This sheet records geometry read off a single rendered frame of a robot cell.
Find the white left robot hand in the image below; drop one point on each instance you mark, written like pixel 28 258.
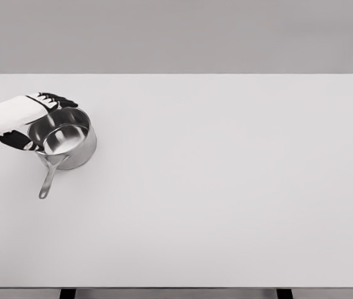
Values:
pixel 17 112

